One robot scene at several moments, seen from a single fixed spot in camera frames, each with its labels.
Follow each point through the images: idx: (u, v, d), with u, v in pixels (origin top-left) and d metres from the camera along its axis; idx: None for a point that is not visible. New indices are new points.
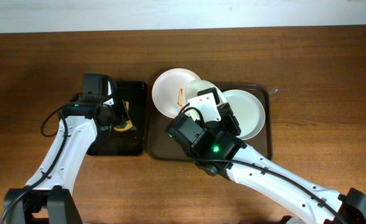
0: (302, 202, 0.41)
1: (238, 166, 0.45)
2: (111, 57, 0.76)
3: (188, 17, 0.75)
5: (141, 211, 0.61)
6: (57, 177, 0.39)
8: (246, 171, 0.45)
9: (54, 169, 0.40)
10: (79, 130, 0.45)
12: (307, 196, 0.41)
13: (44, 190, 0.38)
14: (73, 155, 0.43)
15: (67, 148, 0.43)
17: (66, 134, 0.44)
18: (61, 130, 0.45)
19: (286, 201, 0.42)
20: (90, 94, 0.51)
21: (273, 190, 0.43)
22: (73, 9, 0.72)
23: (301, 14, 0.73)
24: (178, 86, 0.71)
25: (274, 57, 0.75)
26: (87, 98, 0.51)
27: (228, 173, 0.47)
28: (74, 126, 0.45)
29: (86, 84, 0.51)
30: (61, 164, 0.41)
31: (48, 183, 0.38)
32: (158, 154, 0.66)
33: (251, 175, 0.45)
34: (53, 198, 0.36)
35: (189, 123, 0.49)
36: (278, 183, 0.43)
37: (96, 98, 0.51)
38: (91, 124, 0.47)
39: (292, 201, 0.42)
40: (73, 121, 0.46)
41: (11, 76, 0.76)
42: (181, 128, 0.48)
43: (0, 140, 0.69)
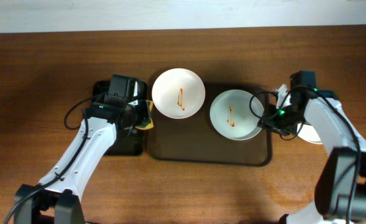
0: (341, 134, 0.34)
1: (313, 105, 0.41)
2: (112, 57, 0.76)
3: (187, 17, 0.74)
5: (141, 211, 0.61)
6: (70, 180, 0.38)
8: (317, 105, 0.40)
9: (68, 172, 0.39)
10: (99, 134, 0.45)
12: (347, 134, 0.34)
13: (55, 191, 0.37)
14: (89, 158, 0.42)
15: (85, 150, 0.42)
17: (86, 136, 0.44)
18: (81, 132, 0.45)
19: (328, 128, 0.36)
20: (116, 96, 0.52)
21: (325, 117, 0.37)
22: (72, 9, 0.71)
23: (302, 14, 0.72)
24: (178, 86, 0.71)
25: (275, 57, 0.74)
26: (112, 100, 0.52)
27: (308, 112, 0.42)
28: (96, 128, 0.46)
29: (114, 86, 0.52)
30: (75, 167, 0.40)
31: (60, 185, 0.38)
32: (158, 154, 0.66)
33: (320, 107, 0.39)
34: (63, 201, 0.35)
35: (310, 79, 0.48)
36: (333, 117, 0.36)
37: (120, 101, 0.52)
38: (110, 130, 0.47)
39: (333, 130, 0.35)
40: (96, 122, 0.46)
41: (12, 76, 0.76)
42: (304, 75, 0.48)
43: (1, 140, 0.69)
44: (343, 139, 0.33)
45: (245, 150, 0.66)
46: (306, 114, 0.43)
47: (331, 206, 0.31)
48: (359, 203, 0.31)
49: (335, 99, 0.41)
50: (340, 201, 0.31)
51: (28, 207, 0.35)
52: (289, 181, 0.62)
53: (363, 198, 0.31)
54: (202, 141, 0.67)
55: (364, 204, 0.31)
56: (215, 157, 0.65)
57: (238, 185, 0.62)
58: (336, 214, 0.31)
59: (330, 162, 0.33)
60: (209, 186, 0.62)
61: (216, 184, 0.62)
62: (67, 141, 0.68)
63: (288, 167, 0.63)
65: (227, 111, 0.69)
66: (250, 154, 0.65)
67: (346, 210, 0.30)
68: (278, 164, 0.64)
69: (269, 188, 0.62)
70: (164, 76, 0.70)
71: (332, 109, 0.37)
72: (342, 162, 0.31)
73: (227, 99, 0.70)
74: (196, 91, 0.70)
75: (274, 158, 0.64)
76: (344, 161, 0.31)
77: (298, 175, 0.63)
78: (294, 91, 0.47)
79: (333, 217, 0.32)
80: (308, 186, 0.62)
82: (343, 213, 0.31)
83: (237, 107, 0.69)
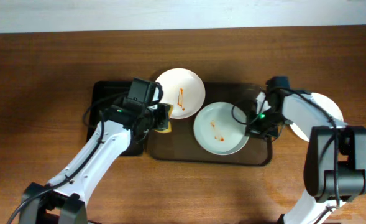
0: (317, 117, 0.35)
1: (289, 102, 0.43)
2: (112, 58, 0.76)
3: (187, 17, 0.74)
5: (141, 211, 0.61)
6: (79, 185, 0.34)
8: (292, 100, 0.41)
9: (79, 175, 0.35)
10: (114, 139, 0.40)
12: (322, 117, 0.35)
13: (63, 193, 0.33)
14: (101, 163, 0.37)
15: (99, 153, 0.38)
17: (100, 140, 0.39)
18: (96, 135, 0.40)
19: (305, 117, 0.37)
20: (135, 100, 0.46)
21: (300, 107, 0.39)
22: (73, 9, 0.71)
23: (302, 14, 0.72)
24: (178, 85, 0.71)
25: (275, 57, 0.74)
26: (129, 104, 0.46)
27: (286, 109, 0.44)
28: (111, 132, 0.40)
29: (135, 89, 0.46)
30: (86, 171, 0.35)
31: (69, 188, 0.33)
32: (158, 154, 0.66)
33: (294, 99, 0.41)
34: (68, 206, 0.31)
35: (285, 82, 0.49)
36: (307, 106, 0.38)
37: (138, 106, 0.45)
38: (125, 136, 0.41)
39: (308, 116, 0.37)
40: (112, 127, 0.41)
41: (12, 76, 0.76)
42: (279, 79, 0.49)
43: (0, 140, 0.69)
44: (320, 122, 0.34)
45: (245, 150, 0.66)
46: (284, 111, 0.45)
47: (319, 185, 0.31)
48: (344, 180, 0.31)
49: (309, 94, 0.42)
50: (327, 180, 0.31)
51: (35, 205, 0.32)
52: (289, 181, 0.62)
53: (347, 173, 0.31)
54: None
55: (350, 180, 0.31)
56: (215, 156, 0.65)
57: (238, 185, 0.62)
58: (325, 194, 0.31)
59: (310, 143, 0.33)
60: (210, 186, 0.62)
61: (216, 184, 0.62)
62: (66, 141, 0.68)
63: (288, 167, 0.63)
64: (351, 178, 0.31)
65: (210, 129, 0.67)
66: (250, 153, 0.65)
67: (333, 188, 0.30)
68: (278, 164, 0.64)
69: (269, 188, 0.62)
70: (164, 76, 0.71)
71: (305, 99, 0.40)
72: (320, 140, 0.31)
73: (207, 116, 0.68)
74: (196, 93, 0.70)
75: (274, 158, 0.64)
76: (324, 138, 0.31)
77: (298, 175, 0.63)
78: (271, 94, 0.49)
79: (324, 197, 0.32)
80: None
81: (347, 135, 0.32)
82: (332, 191, 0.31)
83: (220, 121, 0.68)
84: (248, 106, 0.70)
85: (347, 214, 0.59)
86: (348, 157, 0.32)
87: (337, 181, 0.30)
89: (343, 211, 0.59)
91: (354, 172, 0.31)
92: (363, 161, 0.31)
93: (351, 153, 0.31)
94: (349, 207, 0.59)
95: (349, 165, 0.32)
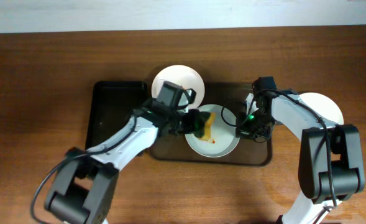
0: (306, 119, 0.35)
1: (276, 103, 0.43)
2: (112, 57, 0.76)
3: (188, 17, 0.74)
5: (141, 211, 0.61)
6: (114, 158, 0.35)
8: (280, 102, 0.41)
9: (114, 150, 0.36)
10: (145, 132, 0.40)
12: (310, 117, 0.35)
13: (99, 162, 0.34)
14: (133, 147, 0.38)
15: (132, 137, 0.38)
17: (133, 129, 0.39)
18: (129, 124, 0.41)
19: (294, 118, 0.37)
20: (162, 104, 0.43)
21: (288, 108, 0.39)
22: (73, 9, 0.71)
23: (302, 14, 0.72)
24: (179, 83, 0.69)
25: (275, 57, 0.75)
26: (156, 107, 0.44)
27: (274, 111, 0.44)
28: (143, 125, 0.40)
29: (163, 94, 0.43)
30: (120, 148, 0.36)
31: (105, 158, 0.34)
32: (158, 154, 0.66)
33: (281, 100, 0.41)
34: (104, 170, 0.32)
35: (271, 82, 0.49)
36: (295, 107, 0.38)
37: (165, 111, 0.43)
38: (154, 132, 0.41)
39: (296, 117, 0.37)
40: (144, 121, 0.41)
41: (12, 76, 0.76)
42: (265, 80, 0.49)
43: (0, 139, 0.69)
44: (308, 122, 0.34)
45: (245, 150, 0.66)
46: (273, 112, 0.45)
47: (314, 187, 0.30)
48: (339, 180, 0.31)
49: (295, 94, 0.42)
50: (322, 181, 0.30)
51: (73, 168, 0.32)
52: (289, 181, 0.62)
53: (341, 174, 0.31)
54: None
55: (344, 179, 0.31)
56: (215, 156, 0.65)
57: (238, 185, 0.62)
58: (321, 195, 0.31)
59: (302, 146, 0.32)
60: (210, 186, 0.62)
61: (216, 185, 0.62)
62: (67, 141, 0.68)
63: (288, 167, 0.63)
64: (345, 178, 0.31)
65: None
66: (250, 153, 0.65)
67: (330, 189, 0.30)
68: (278, 164, 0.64)
69: (269, 188, 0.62)
70: (164, 73, 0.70)
71: (292, 100, 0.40)
72: (312, 142, 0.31)
73: None
74: (196, 89, 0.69)
75: (274, 158, 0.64)
76: (315, 140, 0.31)
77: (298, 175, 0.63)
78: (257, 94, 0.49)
79: (320, 198, 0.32)
80: None
81: (337, 134, 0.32)
82: (329, 192, 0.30)
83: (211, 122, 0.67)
84: (238, 108, 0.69)
85: (347, 214, 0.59)
86: (340, 156, 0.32)
87: (332, 182, 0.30)
89: (343, 211, 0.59)
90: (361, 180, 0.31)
91: (348, 172, 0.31)
92: (356, 160, 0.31)
93: (343, 153, 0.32)
94: (349, 207, 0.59)
95: (342, 165, 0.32)
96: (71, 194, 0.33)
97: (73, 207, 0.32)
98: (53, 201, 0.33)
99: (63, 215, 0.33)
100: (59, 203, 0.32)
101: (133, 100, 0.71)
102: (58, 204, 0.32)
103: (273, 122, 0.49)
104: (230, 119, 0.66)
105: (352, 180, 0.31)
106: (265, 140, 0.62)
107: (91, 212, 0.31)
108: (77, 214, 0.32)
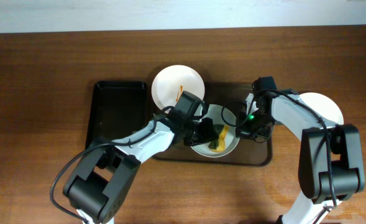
0: (306, 119, 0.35)
1: (276, 103, 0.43)
2: (112, 57, 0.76)
3: (187, 17, 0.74)
5: (141, 211, 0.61)
6: (137, 151, 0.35)
8: (280, 101, 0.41)
9: (137, 144, 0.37)
10: (163, 135, 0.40)
12: (310, 117, 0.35)
13: (122, 152, 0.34)
14: (151, 145, 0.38)
15: (151, 137, 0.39)
17: (153, 129, 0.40)
18: (149, 126, 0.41)
19: (293, 118, 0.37)
20: (179, 112, 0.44)
21: (288, 109, 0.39)
22: (72, 9, 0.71)
23: (302, 14, 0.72)
24: (178, 83, 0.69)
25: (275, 57, 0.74)
26: (174, 115, 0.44)
27: (274, 111, 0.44)
28: (162, 129, 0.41)
29: (182, 104, 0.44)
30: (142, 144, 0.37)
31: (129, 150, 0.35)
32: (158, 154, 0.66)
33: (281, 100, 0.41)
34: (127, 161, 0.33)
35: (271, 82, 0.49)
36: (296, 107, 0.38)
37: (182, 119, 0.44)
38: (169, 137, 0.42)
39: (297, 117, 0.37)
40: (163, 126, 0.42)
41: (11, 76, 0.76)
42: (265, 80, 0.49)
43: (0, 140, 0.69)
44: (308, 122, 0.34)
45: (245, 150, 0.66)
46: (273, 112, 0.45)
47: (314, 187, 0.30)
48: (339, 180, 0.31)
49: (295, 94, 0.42)
50: (322, 181, 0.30)
51: (98, 155, 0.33)
52: (289, 181, 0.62)
53: (341, 174, 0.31)
54: None
55: (344, 180, 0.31)
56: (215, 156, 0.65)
57: (238, 185, 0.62)
58: (321, 196, 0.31)
59: (302, 145, 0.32)
60: (210, 186, 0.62)
61: (216, 185, 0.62)
62: (67, 142, 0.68)
63: (287, 167, 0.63)
64: (345, 178, 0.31)
65: None
66: (250, 154, 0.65)
67: (330, 189, 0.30)
68: (278, 164, 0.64)
69: (269, 188, 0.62)
70: (164, 71, 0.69)
71: (292, 99, 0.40)
72: (312, 142, 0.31)
73: None
74: (196, 89, 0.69)
75: (274, 158, 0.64)
76: (315, 140, 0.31)
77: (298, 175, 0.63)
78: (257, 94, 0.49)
79: (320, 198, 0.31)
80: None
81: (337, 134, 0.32)
82: (329, 192, 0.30)
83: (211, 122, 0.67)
84: (238, 108, 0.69)
85: (347, 214, 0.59)
86: (340, 157, 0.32)
87: (332, 182, 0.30)
89: (343, 211, 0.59)
90: (361, 180, 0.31)
91: (348, 172, 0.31)
92: (356, 161, 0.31)
93: (343, 153, 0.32)
94: (349, 207, 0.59)
95: (342, 165, 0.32)
96: (92, 181, 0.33)
97: (92, 194, 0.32)
98: (73, 186, 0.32)
99: (80, 203, 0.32)
100: (77, 190, 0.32)
101: (133, 99, 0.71)
102: (77, 190, 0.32)
103: (273, 122, 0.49)
104: (230, 119, 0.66)
105: (353, 180, 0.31)
106: (265, 140, 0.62)
107: (109, 200, 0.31)
108: (96, 201, 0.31)
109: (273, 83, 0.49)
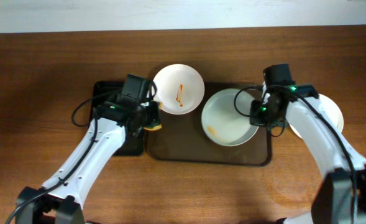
0: (330, 147, 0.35)
1: (296, 106, 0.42)
2: (112, 57, 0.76)
3: (187, 17, 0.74)
5: (141, 211, 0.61)
6: (73, 186, 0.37)
8: (299, 110, 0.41)
9: (73, 176, 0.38)
10: (107, 137, 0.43)
12: (335, 144, 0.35)
13: (58, 196, 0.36)
14: (95, 163, 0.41)
15: (93, 148, 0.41)
17: (94, 139, 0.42)
18: (90, 132, 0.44)
19: (316, 138, 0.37)
20: (128, 96, 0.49)
21: (313, 127, 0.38)
22: (73, 9, 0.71)
23: (302, 14, 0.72)
24: (178, 82, 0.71)
25: (275, 57, 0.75)
26: (124, 100, 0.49)
27: (290, 112, 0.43)
28: (104, 130, 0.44)
29: (130, 86, 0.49)
30: (81, 172, 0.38)
31: (63, 191, 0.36)
32: (158, 154, 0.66)
33: (304, 111, 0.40)
34: (64, 208, 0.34)
35: (285, 70, 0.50)
36: (321, 126, 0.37)
37: (133, 102, 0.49)
38: (120, 132, 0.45)
39: (323, 143, 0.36)
40: (105, 124, 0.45)
41: (12, 76, 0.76)
42: (278, 71, 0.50)
43: (0, 140, 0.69)
44: (334, 152, 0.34)
45: (245, 150, 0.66)
46: (288, 116, 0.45)
47: None
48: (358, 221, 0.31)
49: (314, 92, 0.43)
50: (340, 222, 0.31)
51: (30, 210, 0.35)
52: (289, 181, 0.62)
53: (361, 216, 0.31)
54: (200, 141, 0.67)
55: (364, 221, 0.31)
56: (214, 157, 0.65)
57: (238, 185, 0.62)
58: None
59: (325, 183, 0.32)
60: (210, 186, 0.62)
61: (216, 185, 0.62)
62: (67, 141, 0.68)
63: (288, 167, 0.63)
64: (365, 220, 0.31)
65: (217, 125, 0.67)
66: (261, 137, 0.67)
67: None
68: (278, 164, 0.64)
69: (269, 188, 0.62)
70: (164, 70, 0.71)
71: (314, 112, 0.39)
72: (338, 186, 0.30)
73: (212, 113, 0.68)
74: (195, 88, 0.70)
75: (274, 158, 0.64)
76: (341, 183, 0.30)
77: (298, 175, 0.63)
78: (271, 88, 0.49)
79: None
80: (308, 186, 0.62)
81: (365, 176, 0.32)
82: None
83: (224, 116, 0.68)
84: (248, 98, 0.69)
85: None
86: (363, 196, 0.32)
87: None
89: None
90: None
91: None
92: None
93: None
94: None
95: (362, 206, 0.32)
96: None
97: None
98: None
99: None
100: None
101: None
102: None
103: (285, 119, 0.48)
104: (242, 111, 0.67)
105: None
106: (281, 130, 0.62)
107: None
108: None
109: (288, 74, 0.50)
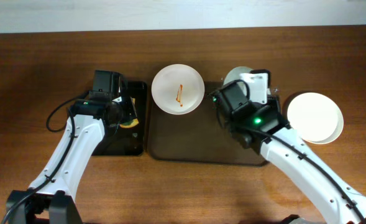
0: (332, 198, 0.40)
1: (276, 144, 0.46)
2: (112, 57, 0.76)
3: (188, 17, 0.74)
5: (142, 211, 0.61)
6: (61, 181, 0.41)
8: (283, 151, 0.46)
9: (59, 173, 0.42)
10: (86, 131, 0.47)
12: (334, 192, 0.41)
13: (48, 193, 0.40)
14: (77, 158, 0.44)
15: (73, 144, 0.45)
17: (73, 135, 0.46)
18: (68, 130, 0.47)
19: (311, 186, 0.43)
20: (100, 91, 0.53)
21: (307, 178, 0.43)
22: (73, 9, 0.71)
23: (302, 14, 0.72)
24: (178, 82, 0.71)
25: (275, 57, 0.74)
26: (97, 96, 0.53)
27: (262, 147, 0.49)
28: (82, 126, 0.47)
29: (99, 82, 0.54)
30: (65, 167, 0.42)
31: (51, 187, 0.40)
32: (158, 154, 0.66)
33: (286, 156, 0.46)
34: (56, 204, 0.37)
35: (238, 92, 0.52)
36: (315, 174, 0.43)
37: (106, 96, 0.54)
38: (98, 126, 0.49)
39: (323, 193, 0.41)
40: (81, 120, 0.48)
41: (11, 76, 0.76)
42: (228, 94, 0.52)
43: (0, 140, 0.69)
44: (338, 202, 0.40)
45: (245, 150, 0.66)
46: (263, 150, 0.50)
47: None
48: None
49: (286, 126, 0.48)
50: None
51: (22, 212, 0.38)
52: (289, 181, 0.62)
53: None
54: (201, 142, 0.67)
55: None
56: (215, 156, 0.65)
57: (238, 185, 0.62)
58: None
59: None
60: (210, 186, 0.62)
61: (216, 184, 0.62)
62: None
63: None
64: None
65: None
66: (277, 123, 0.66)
67: None
68: None
69: (269, 188, 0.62)
70: (164, 70, 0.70)
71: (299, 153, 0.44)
72: None
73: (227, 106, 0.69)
74: (195, 88, 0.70)
75: None
76: None
77: None
78: (235, 121, 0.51)
79: None
80: None
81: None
82: None
83: None
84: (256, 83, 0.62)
85: None
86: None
87: None
89: None
90: None
91: None
92: None
93: None
94: None
95: None
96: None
97: None
98: None
99: None
100: None
101: (133, 99, 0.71)
102: None
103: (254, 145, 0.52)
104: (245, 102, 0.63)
105: None
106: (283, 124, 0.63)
107: None
108: None
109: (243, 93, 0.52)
